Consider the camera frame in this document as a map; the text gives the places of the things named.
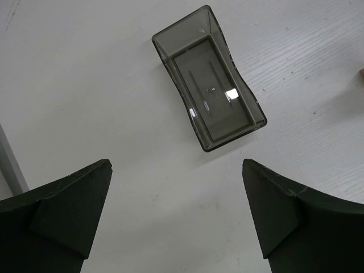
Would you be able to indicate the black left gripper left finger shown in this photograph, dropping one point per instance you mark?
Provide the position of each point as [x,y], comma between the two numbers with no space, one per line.
[52,228]

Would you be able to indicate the plain light wood block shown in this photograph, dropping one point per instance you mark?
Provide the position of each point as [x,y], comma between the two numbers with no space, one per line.
[361,72]

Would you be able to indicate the aluminium rail left edge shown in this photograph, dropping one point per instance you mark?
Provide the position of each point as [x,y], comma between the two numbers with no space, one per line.
[10,168]

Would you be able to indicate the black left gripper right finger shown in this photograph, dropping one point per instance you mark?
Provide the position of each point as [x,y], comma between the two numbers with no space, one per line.
[300,229]

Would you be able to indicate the smoky transparent plastic bin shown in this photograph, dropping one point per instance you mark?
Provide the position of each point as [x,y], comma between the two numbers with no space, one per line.
[220,105]

